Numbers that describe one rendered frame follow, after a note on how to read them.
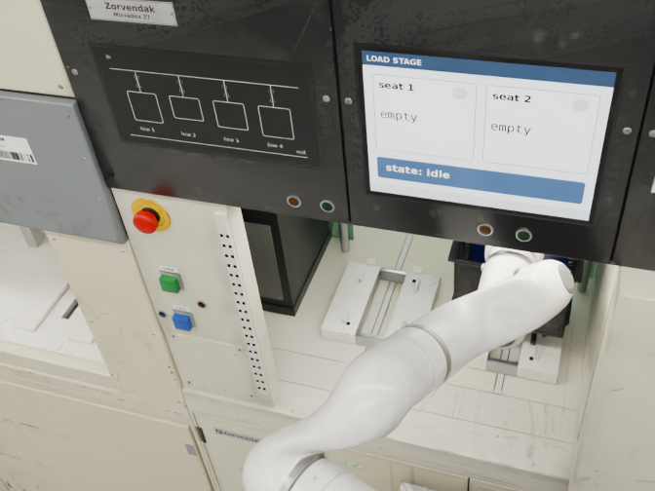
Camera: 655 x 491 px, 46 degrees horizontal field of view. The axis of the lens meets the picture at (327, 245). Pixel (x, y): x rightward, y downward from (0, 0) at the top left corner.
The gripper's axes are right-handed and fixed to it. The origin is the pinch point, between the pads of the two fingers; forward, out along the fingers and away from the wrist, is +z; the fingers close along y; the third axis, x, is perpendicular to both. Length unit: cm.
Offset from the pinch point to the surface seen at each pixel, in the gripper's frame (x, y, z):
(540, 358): -31.0, 7.1, -9.6
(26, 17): 47, -64, -32
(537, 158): 34.5, 2.8, -32.8
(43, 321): -37, -102, -22
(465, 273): -11.4, -8.5, -9.0
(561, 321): -20.5, 9.7, -8.3
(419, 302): -31.1, -19.0, -0.6
